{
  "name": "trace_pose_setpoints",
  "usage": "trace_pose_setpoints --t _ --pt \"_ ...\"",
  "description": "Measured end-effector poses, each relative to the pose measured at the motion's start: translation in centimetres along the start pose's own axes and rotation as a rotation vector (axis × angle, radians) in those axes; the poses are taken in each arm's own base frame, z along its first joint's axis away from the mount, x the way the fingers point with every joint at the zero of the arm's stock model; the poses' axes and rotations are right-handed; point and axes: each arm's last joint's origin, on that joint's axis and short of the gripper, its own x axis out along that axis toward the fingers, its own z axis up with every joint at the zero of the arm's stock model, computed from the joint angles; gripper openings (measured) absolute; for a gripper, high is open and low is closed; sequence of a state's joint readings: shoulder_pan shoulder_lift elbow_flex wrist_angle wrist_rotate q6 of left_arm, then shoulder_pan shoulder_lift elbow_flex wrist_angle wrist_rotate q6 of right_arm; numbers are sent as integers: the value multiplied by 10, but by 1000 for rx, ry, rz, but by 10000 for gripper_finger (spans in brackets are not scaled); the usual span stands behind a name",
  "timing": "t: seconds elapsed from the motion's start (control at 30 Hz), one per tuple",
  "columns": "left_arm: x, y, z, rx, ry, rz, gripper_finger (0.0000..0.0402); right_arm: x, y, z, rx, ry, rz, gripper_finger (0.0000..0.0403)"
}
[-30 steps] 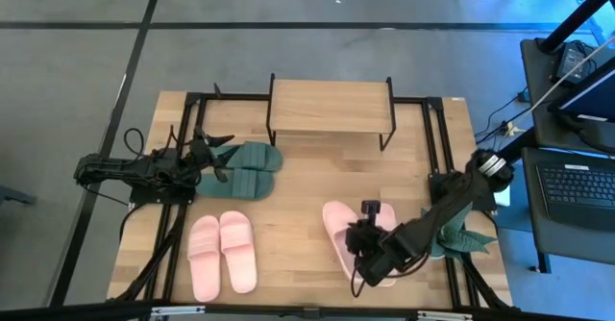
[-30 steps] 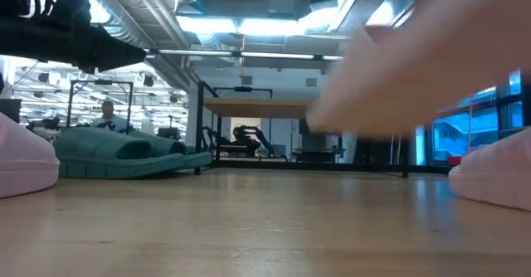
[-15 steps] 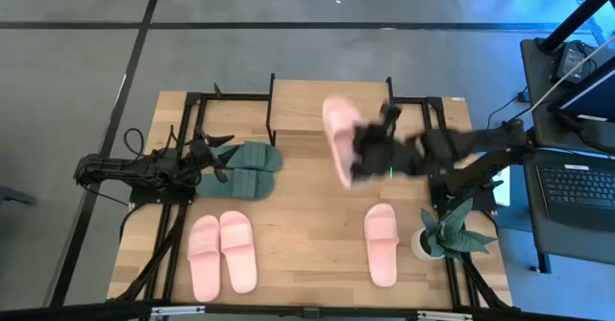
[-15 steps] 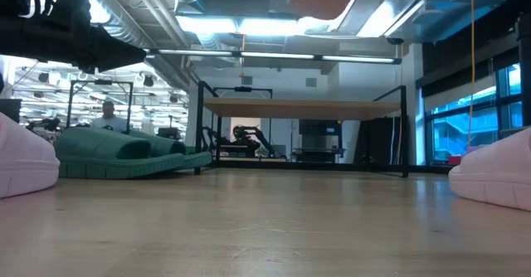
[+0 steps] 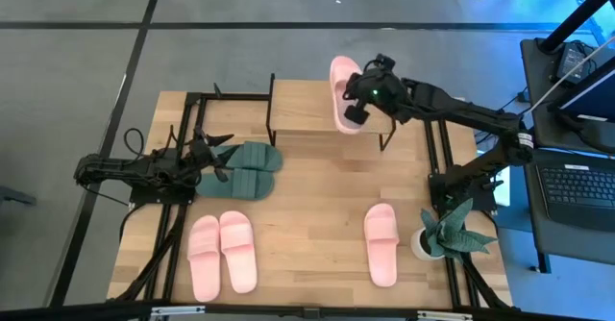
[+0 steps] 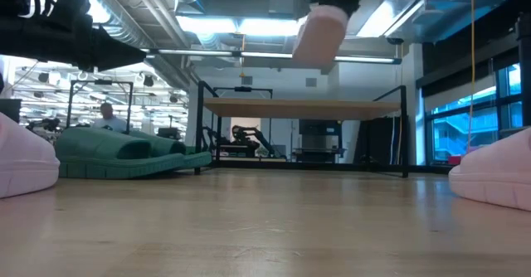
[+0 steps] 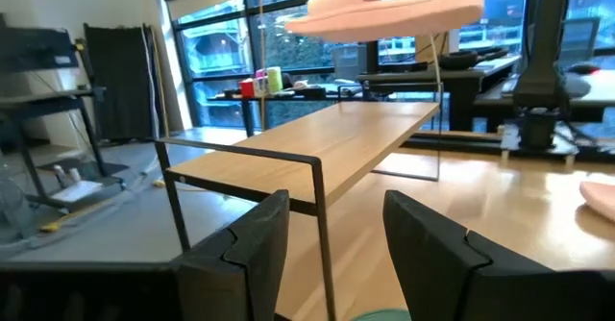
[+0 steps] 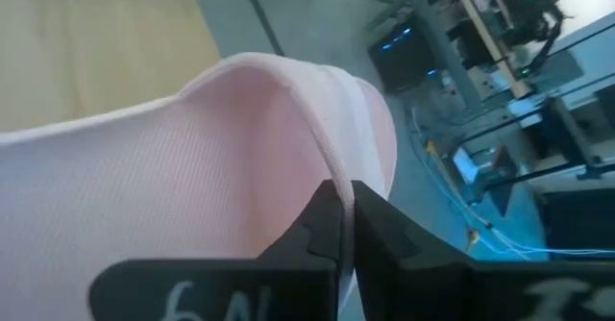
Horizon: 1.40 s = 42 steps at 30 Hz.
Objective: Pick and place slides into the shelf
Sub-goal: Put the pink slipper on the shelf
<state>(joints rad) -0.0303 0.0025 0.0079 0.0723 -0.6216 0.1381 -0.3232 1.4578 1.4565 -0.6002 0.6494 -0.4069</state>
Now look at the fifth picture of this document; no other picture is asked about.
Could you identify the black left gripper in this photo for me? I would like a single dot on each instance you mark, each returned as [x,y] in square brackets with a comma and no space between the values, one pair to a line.
[197,160]

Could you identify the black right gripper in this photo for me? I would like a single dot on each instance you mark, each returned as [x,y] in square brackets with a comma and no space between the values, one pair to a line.
[382,90]

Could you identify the pink rubber slide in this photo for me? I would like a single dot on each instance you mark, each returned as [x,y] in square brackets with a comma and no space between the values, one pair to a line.
[382,244]
[341,71]
[238,254]
[204,263]

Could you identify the green rubber slide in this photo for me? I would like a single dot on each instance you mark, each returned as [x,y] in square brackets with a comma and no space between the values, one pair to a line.
[254,156]
[240,185]

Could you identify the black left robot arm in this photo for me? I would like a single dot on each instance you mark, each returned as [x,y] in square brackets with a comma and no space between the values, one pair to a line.
[120,167]

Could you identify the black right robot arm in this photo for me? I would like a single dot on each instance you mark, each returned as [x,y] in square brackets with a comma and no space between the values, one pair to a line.
[461,107]

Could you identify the wooden shelf black metal legs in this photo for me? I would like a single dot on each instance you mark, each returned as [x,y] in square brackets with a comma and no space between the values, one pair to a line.
[302,105]

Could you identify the white plant pot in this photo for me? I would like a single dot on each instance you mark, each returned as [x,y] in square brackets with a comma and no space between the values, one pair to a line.
[418,246]

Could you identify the green leafy plant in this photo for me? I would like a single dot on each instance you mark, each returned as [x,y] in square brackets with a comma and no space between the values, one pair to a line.
[451,237]

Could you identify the black power adapter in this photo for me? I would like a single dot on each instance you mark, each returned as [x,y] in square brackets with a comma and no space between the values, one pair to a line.
[571,59]

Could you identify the black metal pole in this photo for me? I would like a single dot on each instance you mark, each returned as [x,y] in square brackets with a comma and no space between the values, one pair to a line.
[576,16]

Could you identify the black laptop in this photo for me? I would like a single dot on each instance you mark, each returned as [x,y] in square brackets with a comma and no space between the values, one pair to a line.
[576,186]

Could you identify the black monitor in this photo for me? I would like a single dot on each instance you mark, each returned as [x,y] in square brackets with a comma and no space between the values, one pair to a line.
[596,100]

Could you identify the black side table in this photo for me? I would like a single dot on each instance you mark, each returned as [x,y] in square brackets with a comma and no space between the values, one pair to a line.
[552,244]

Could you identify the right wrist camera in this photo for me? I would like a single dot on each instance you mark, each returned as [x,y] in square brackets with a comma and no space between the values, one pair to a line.
[384,62]

